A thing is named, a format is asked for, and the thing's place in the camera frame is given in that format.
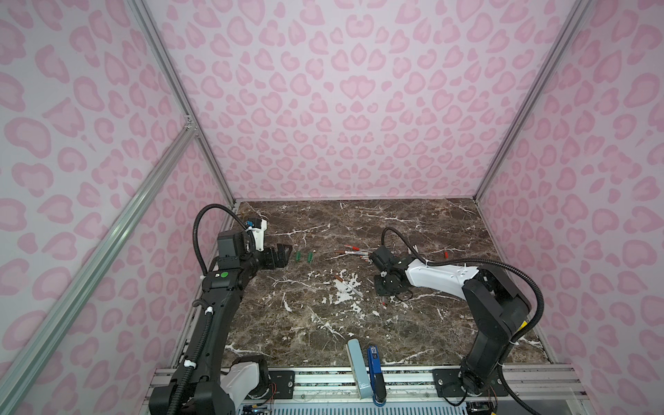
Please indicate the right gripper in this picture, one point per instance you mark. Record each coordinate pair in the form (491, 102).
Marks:
(379, 290)

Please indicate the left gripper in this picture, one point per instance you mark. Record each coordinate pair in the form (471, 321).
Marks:
(280, 257)

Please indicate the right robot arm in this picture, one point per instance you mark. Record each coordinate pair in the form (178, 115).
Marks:
(502, 300)

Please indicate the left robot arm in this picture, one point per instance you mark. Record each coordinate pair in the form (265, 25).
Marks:
(212, 321)

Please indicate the light blue box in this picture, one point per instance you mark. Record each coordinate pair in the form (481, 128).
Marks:
(359, 369)

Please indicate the blue black tool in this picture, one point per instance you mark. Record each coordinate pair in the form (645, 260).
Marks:
(376, 377)

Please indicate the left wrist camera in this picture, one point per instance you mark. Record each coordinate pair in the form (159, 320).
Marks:
(257, 227)

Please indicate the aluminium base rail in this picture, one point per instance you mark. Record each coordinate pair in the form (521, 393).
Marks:
(522, 389)

